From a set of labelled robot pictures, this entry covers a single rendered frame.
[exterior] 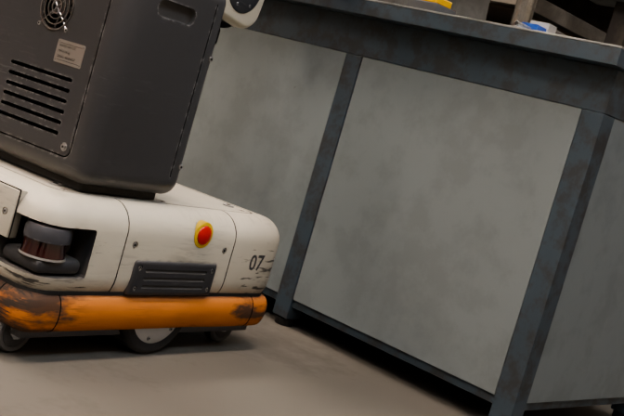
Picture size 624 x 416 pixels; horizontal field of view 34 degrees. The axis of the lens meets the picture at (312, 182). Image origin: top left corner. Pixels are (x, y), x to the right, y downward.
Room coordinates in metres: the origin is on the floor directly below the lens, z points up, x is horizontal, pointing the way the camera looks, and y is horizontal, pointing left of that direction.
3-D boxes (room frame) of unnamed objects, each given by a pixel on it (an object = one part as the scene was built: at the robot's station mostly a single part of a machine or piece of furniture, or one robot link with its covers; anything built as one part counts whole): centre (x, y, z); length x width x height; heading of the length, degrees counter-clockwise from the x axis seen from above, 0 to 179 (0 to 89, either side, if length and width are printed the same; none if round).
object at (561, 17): (3.81, -0.30, 1.01); 1.10 x 0.74 x 0.05; 49
